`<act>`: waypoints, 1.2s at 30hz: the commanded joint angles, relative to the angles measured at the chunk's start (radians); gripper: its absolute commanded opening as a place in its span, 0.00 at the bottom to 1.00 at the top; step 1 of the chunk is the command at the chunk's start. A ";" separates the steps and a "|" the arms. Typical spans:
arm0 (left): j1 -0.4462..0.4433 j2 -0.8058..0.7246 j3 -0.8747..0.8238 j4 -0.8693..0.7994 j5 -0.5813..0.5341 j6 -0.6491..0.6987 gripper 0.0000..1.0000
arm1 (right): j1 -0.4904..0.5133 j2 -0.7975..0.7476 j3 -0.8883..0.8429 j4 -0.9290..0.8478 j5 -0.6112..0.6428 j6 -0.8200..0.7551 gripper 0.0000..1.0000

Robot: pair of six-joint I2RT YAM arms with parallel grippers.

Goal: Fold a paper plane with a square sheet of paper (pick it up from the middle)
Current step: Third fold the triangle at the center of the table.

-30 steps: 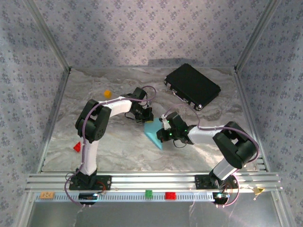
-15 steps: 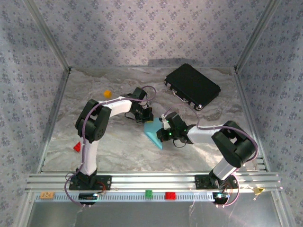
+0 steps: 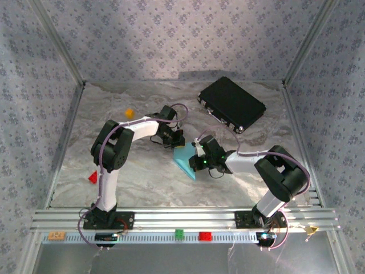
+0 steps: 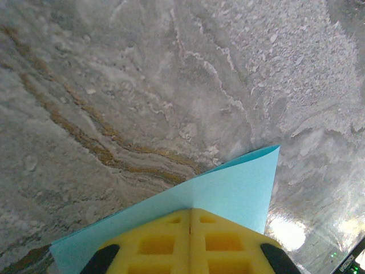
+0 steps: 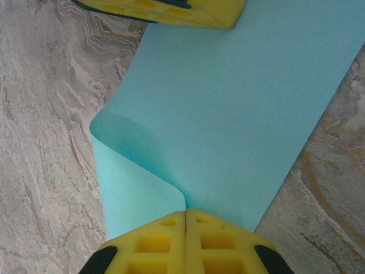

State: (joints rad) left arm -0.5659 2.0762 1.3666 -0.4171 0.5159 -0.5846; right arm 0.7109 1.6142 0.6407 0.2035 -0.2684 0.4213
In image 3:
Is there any light blue paper sheet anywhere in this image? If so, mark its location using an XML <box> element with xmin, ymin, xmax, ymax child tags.
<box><xmin>172</xmin><ymin>142</ymin><xmax>201</xmax><ymax>182</ymax></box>

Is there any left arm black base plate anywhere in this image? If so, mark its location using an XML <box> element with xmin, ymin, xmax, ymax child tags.
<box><xmin>82</xmin><ymin>211</ymin><xmax>135</xmax><ymax>231</ymax></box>

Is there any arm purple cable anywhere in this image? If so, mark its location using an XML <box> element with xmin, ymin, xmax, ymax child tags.
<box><xmin>77</xmin><ymin>103</ymin><xmax>190</xmax><ymax>252</ymax></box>
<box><xmin>197</xmin><ymin>125</ymin><xmax>312</xmax><ymax>252</ymax></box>

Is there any aluminium table side rail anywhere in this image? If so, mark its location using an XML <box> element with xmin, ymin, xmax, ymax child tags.
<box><xmin>44</xmin><ymin>82</ymin><xmax>87</xmax><ymax>209</ymax></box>
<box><xmin>281</xmin><ymin>82</ymin><xmax>326</xmax><ymax>208</ymax></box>

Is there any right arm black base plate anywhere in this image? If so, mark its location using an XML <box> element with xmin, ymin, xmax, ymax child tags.
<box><xmin>234</xmin><ymin>210</ymin><xmax>287</xmax><ymax>229</ymax></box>

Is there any aluminium mounting rail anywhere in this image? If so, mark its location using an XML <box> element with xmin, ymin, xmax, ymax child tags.
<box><xmin>30</xmin><ymin>207</ymin><xmax>342</xmax><ymax>232</ymax></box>

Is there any aluminium frame post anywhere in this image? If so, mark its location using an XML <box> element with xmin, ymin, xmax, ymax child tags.
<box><xmin>27</xmin><ymin>0</ymin><xmax>87</xmax><ymax>87</ymax></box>
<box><xmin>281</xmin><ymin>0</ymin><xmax>340</xmax><ymax>87</ymax></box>

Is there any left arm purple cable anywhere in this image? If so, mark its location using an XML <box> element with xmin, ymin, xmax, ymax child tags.
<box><xmin>77</xmin><ymin>103</ymin><xmax>190</xmax><ymax>252</ymax></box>

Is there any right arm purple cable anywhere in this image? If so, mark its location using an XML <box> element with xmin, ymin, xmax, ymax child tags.
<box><xmin>197</xmin><ymin>125</ymin><xmax>312</xmax><ymax>252</ymax></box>

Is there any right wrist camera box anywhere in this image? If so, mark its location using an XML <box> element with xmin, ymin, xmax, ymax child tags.
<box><xmin>193</xmin><ymin>138</ymin><xmax>205</xmax><ymax>156</ymax></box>

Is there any black hard case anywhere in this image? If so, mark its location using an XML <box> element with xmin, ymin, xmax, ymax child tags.
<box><xmin>196</xmin><ymin>76</ymin><xmax>267</xmax><ymax>134</ymax></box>

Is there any slotted grey cable duct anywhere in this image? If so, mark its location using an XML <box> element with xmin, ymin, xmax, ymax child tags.
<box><xmin>41</xmin><ymin>231</ymin><xmax>279</xmax><ymax>245</ymax></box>

